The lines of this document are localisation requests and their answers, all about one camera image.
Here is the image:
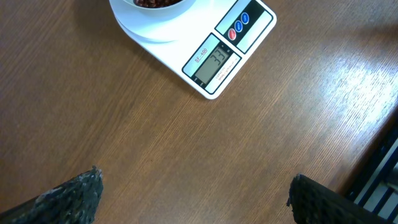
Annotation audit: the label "white digital kitchen scale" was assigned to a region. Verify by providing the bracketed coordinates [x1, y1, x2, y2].
[109, 0, 277, 100]

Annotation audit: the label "red beans in bowl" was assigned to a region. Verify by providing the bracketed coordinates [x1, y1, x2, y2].
[133, 0, 182, 8]

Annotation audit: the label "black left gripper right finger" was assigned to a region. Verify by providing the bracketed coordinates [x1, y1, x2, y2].
[287, 174, 389, 224]

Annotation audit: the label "white round bowl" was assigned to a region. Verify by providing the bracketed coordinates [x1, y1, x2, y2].
[124, 0, 195, 18]

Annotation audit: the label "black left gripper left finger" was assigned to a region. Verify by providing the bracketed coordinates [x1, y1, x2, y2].
[1, 166, 104, 224]

